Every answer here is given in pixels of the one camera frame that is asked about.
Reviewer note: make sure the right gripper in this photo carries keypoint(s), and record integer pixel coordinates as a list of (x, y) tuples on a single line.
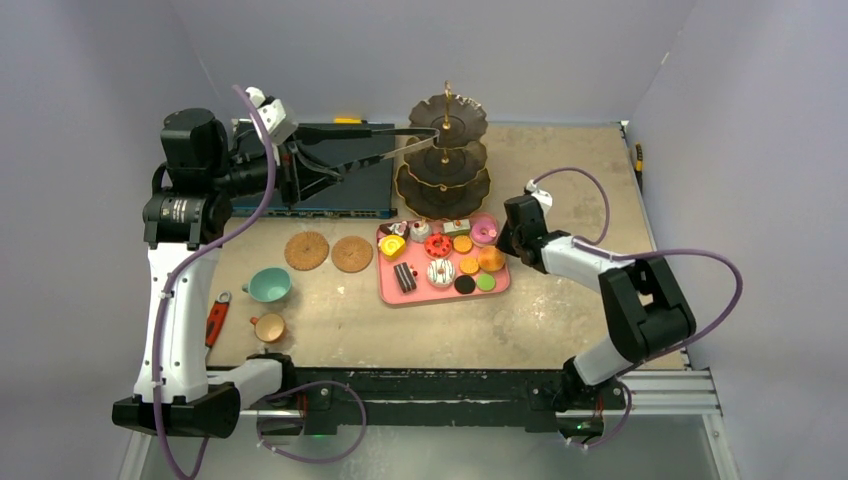
[(506, 240)]

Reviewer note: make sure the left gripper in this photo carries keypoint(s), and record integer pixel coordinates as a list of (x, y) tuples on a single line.
[(301, 174)]

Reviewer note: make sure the pink serving tray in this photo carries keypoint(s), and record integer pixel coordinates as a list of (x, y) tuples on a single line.
[(415, 256)]

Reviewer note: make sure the yellow swirl roll cake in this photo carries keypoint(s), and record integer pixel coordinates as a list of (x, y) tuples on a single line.
[(392, 246)]

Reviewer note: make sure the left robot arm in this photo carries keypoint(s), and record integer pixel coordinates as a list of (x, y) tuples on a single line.
[(184, 229)]

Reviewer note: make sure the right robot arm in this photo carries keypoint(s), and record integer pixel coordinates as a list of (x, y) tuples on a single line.
[(645, 309)]

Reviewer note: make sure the yellow marker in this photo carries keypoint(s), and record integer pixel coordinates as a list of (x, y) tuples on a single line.
[(348, 121)]

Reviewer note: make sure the golden bread bun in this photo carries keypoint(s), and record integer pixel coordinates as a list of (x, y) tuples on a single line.
[(490, 259)]

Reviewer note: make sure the yellow cracker biscuit upper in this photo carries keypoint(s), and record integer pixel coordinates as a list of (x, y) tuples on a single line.
[(462, 244)]

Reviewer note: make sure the yellow cracker biscuit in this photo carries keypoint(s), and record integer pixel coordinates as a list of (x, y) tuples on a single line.
[(462, 244), (469, 265)]

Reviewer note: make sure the green macaron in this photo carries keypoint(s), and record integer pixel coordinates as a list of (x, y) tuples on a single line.
[(486, 282)]

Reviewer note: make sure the yellow cracker biscuit lower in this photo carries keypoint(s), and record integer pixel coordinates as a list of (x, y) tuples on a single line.
[(469, 265)]

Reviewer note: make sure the green matcha cake bar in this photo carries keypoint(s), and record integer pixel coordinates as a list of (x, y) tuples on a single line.
[(458, 227)]

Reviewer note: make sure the black chocolate cookie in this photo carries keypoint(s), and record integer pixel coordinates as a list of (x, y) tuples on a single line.
[(464, 284)]

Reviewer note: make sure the three-tier dark cake stand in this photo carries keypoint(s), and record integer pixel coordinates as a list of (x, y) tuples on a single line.
[(444, 175)]

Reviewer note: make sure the white chocolate drizzled donut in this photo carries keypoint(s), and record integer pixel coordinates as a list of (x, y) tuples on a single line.
[(441, 273)]

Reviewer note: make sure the woven rattan coaster left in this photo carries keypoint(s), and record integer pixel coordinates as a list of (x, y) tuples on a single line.
[(306, 250)]

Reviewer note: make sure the woven rattan coaster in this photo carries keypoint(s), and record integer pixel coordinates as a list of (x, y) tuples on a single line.
[(352, 254), (306, 250)]

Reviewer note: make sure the woven rattan coaster right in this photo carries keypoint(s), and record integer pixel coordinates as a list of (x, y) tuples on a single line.
[(352, 254)]

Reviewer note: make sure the silver wrapped cupcake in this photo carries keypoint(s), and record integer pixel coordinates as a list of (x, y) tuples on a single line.
[(419, 231)]

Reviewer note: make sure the chocolate cake slice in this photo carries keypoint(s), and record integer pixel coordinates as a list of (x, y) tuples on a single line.
[(400, 229)]

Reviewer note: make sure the layered chocolate cake bar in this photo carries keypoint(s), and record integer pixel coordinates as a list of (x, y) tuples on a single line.
[(406, 277)]

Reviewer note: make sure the teal teacup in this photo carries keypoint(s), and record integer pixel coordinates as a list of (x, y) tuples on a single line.
[(269, 285)]

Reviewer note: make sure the copper teacup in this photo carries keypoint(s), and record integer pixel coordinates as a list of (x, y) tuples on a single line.
[(269, 328)]

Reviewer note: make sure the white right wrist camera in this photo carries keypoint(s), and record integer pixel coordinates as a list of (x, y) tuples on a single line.
[(542, 196)]

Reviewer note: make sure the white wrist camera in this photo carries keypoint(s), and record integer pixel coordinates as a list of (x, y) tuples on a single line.
[(277, 118), (542, 196)]

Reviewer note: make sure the blue network switch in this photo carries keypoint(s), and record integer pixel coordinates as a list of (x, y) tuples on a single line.
[(365, 193)]

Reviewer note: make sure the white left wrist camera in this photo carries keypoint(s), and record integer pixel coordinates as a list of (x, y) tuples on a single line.
[(277, 118)]

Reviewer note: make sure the yellow black tool on wall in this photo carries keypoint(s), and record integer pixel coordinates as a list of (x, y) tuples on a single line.
[(639, 158)]

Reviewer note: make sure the red handled tool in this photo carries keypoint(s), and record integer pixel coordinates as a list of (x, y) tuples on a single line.
[(216, 318)]

